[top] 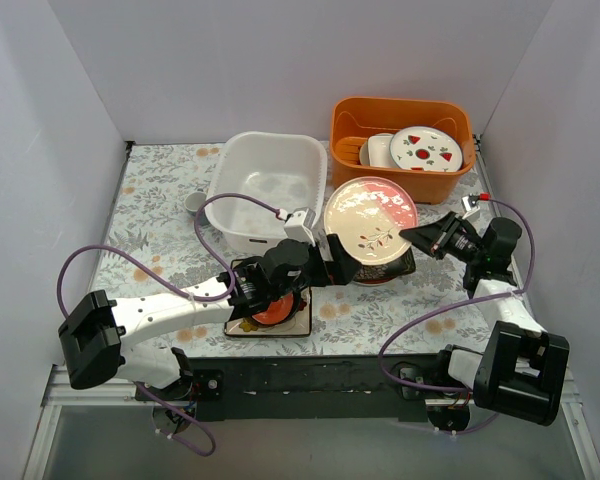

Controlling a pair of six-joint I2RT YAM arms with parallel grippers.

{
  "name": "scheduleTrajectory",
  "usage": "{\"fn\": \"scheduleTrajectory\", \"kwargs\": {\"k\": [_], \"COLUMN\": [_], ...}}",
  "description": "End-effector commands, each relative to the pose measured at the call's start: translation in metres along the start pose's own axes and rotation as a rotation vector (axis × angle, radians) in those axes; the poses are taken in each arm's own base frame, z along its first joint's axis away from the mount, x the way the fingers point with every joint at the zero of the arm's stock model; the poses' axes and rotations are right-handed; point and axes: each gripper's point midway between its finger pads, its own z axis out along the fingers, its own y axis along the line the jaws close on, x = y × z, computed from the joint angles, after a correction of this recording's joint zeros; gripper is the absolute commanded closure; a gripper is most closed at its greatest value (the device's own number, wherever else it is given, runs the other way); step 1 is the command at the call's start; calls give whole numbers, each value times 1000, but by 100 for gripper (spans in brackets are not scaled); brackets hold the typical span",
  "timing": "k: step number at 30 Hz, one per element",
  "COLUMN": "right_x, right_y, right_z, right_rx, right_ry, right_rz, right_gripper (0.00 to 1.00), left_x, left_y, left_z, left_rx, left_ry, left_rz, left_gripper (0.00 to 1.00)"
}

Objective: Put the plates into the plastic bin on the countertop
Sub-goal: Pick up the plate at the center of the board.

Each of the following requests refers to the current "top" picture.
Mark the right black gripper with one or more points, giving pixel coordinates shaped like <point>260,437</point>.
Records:
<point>445,240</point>

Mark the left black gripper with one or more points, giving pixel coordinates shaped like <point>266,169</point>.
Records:
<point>325,258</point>

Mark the black square floral plate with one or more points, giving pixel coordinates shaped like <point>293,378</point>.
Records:
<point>401,266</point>

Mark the pink and cream round plate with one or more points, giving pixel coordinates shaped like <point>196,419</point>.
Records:
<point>367,215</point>

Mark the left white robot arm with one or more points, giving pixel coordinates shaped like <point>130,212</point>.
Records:
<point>105,338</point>

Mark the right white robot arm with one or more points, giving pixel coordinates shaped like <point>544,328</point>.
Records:
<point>522,369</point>

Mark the round white dish in bin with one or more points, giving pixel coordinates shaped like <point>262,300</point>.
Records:
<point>363,155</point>

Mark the white plastic bin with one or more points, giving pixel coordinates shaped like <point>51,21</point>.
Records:
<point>285,171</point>

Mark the orange plastic bin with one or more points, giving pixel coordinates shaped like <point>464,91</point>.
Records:
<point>356,119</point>

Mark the red rimmed round plate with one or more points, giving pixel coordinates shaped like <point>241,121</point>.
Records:
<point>373,282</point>

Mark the black bowl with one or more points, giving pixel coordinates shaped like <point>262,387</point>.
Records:
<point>297,302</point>

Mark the square cream floral plate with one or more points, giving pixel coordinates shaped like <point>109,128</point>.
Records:
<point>299,326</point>

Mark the orange red small saucer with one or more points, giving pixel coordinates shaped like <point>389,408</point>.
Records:
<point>277,312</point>

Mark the white watermelon pattern plate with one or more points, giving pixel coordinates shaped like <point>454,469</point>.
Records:
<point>420,148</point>

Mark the small white cup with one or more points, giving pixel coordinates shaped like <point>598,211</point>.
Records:
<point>194,202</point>

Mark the floral table mat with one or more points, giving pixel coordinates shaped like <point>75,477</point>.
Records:
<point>152,244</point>

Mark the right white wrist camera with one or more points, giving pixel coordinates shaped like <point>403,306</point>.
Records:
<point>471,205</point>

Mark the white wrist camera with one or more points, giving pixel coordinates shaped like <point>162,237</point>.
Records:
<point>298,225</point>
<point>471,205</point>

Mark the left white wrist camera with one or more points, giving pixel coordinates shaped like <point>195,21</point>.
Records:
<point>298,225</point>

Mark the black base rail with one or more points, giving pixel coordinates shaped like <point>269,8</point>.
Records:
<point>308,387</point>

